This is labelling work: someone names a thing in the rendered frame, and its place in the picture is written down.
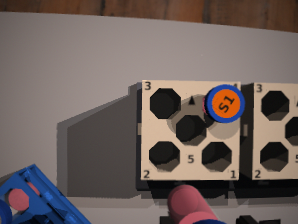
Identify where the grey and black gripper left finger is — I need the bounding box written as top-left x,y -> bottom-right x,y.
159,216 -> 175,224

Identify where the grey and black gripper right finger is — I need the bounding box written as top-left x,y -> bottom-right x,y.
236,215 -> 259,224

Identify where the blue tube rack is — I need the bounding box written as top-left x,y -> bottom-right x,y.
0,164 -> 91,224

